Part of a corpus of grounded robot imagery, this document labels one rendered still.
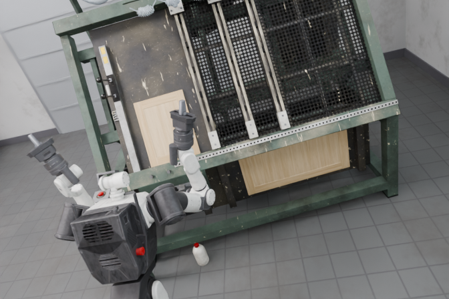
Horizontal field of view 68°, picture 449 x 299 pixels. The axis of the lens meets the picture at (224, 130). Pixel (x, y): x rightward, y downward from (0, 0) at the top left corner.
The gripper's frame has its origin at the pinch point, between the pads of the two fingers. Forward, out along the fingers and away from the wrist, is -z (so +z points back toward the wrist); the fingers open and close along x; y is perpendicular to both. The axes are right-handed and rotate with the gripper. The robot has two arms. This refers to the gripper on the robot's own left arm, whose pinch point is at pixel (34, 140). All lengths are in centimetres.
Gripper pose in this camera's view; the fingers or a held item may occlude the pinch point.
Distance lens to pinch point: 174.2
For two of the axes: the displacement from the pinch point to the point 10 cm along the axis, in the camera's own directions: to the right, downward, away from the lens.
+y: 4.3, 1.4, -8.9
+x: 7.6, -6.0, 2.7
